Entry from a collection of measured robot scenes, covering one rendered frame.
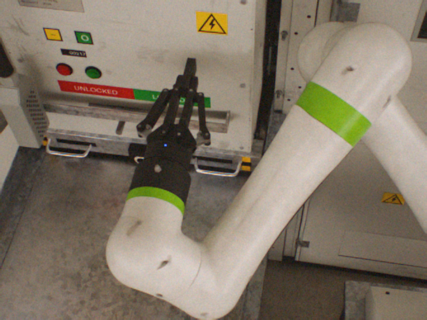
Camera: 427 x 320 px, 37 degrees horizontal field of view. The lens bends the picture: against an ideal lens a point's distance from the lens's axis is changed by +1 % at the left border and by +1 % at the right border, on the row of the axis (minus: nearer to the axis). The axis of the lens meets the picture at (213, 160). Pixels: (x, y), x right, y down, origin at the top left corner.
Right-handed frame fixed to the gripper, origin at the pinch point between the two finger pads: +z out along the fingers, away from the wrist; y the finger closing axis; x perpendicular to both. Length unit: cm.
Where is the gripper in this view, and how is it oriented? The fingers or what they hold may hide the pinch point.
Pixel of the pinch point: (188, 77)
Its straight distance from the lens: 114.5
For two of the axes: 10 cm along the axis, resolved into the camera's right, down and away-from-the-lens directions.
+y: 9.8, 1.3, -1.2
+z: 1.7, -8.2, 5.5
